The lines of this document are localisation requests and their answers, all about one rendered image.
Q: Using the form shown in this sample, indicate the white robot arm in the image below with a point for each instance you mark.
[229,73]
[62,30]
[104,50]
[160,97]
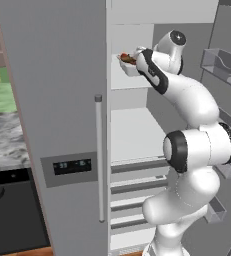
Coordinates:
[193,100]

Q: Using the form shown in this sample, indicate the grey open fridge door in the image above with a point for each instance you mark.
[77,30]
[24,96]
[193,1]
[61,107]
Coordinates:
[225,30]

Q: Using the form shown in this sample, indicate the white fridge body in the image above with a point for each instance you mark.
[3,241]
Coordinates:
[133,133]

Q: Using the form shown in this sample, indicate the large clear door bin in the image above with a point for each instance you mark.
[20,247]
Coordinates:
[223,66]

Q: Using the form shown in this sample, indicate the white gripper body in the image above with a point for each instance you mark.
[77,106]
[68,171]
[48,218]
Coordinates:
[140,50]

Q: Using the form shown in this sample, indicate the white tupperware container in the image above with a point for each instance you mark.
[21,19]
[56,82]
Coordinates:
[127,68]

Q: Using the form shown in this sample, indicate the black dishwasher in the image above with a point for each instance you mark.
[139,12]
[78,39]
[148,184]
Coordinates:
[13,216]

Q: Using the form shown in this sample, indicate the brown fish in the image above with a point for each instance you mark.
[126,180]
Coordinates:
[130,60]

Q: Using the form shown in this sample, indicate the white fridge drawer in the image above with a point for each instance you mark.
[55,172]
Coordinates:
[128,203]
[127,221]
[137,165]
[137,185]

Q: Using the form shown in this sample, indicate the grey fridge door with display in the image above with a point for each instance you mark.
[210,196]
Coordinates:
[57,100]

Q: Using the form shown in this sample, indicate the orange carrot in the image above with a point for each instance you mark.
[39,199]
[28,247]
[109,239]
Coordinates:
[123,55]

